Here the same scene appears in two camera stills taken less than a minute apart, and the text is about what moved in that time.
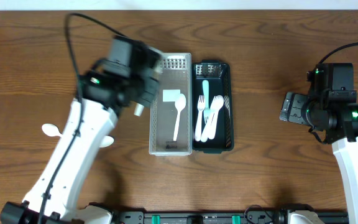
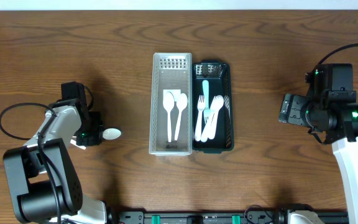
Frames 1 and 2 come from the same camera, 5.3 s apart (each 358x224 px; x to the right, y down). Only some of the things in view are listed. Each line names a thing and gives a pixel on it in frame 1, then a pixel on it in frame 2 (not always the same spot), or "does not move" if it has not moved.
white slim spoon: x=106 y=141 -> x=111 y=133
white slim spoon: x=138 y=109 -> x=168 y=102
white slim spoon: x=180 y=104 does not move
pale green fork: x=206 y=84 does not move
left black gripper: x=150 y=90 -> x=95 y=134
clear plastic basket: x=171 y=112 does not move
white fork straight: x=201 y=105 does not move
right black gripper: x=294 y=108 does not move
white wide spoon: x=219 y=104 does not move
